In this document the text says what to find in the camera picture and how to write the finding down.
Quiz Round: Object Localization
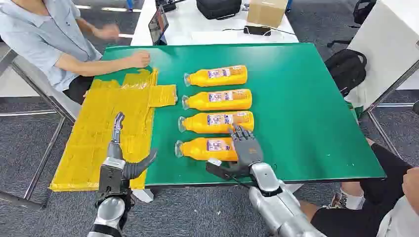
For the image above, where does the person's right hand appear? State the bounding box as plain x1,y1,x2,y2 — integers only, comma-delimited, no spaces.
129,50,151,69

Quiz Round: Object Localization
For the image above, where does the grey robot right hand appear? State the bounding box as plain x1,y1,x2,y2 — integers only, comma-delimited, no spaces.
225,123,264,175

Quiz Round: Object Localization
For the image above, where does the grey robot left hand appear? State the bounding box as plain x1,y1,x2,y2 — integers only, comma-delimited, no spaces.
106,112,159,181

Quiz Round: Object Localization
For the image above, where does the person's left hand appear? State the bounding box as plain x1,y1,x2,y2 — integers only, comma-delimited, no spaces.
93,23,121,40

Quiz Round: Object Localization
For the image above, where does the orange drink bottle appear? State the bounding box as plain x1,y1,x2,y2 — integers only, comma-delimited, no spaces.
183,65,249,88
181,88,253,112
174,136,239,162
177,111,255,134

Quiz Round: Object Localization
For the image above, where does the yellow sheet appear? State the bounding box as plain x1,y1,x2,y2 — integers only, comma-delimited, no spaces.
49,68,178,193

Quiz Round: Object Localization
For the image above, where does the black tablet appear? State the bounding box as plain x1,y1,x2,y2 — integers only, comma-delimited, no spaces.
148,4,169,46

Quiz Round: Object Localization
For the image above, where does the white table leg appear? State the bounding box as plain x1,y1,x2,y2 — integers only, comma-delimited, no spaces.
132,188,155,203

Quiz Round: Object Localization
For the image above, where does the green table mat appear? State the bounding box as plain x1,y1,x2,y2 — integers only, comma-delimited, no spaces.
95,42,387,187

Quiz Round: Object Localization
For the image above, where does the black device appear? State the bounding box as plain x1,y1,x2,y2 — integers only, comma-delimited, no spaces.
155,0,178,13

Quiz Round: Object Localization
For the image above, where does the person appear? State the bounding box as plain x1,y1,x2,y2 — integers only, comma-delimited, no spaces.
299,139,419,237
0,0,151,105

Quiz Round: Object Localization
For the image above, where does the black carry bag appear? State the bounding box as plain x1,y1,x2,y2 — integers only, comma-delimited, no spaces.
196,0,243,20

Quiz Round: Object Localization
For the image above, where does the pale sneaker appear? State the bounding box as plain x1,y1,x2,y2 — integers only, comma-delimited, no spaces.
327,193,348,210

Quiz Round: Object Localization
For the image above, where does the black phone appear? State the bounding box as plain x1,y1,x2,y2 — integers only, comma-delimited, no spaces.
243,25,272,36

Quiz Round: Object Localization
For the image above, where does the black backpack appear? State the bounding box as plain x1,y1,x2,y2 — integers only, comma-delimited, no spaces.
324,49,368,98

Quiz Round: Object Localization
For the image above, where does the brown cardboard box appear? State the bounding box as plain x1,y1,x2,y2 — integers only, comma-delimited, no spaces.
246,0,290,29

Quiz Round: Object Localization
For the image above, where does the white table with metal legs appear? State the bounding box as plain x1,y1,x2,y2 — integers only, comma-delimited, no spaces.
343,0,419,158

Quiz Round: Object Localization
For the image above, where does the black office chair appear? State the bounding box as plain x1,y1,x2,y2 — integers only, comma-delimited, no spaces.
327,0,377,48

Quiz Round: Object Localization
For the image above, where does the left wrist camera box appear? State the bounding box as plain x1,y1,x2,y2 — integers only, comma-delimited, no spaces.
97,165,125,196

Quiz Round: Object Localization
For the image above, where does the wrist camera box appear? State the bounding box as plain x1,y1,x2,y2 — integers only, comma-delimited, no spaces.
205,158,245,181
97,165,125,196

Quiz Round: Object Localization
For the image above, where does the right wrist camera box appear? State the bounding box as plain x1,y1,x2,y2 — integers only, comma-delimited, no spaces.
205,158,245,181

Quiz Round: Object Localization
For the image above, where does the grey metal-frame table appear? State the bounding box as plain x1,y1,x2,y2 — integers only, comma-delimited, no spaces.
0,42,83,210

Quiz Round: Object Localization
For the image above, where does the thin cable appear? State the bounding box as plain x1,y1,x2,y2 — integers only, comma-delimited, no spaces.
222,26,297,36

